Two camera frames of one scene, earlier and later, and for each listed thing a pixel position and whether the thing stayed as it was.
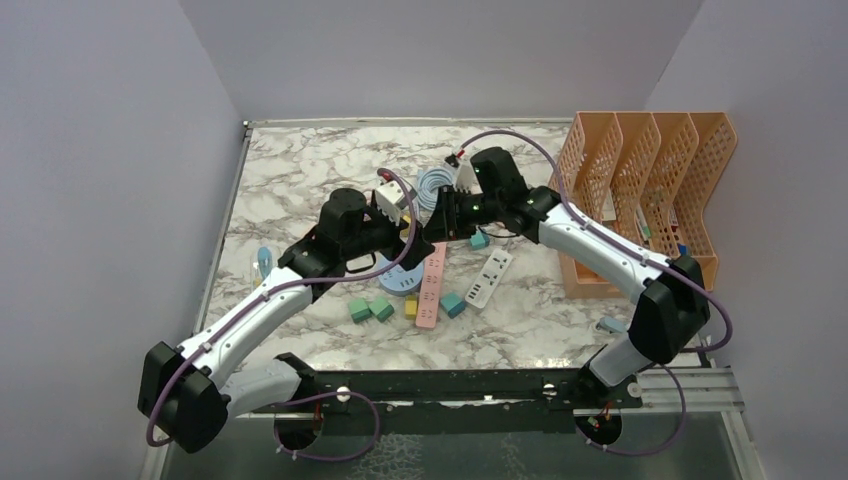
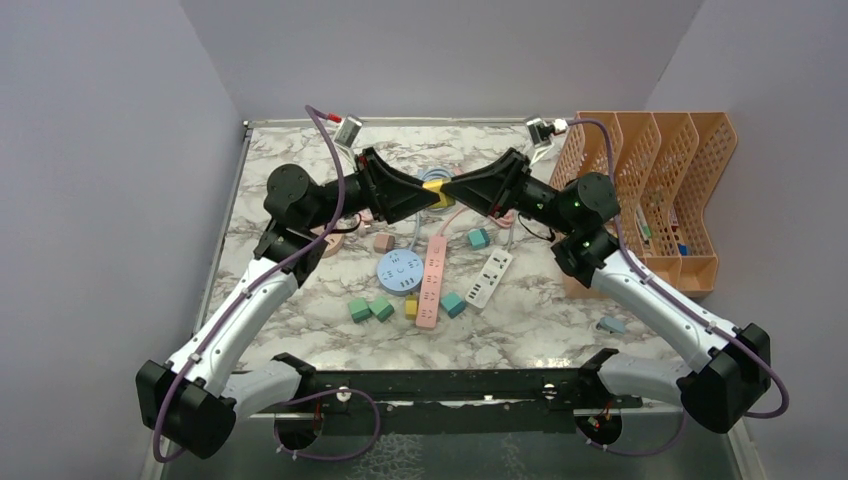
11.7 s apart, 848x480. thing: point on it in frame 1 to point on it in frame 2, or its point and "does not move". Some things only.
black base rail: (464, 401) does not move
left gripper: (413, 252) to (391, 194)
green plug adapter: (359, 310) does not move
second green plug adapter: (381, 309) does not move
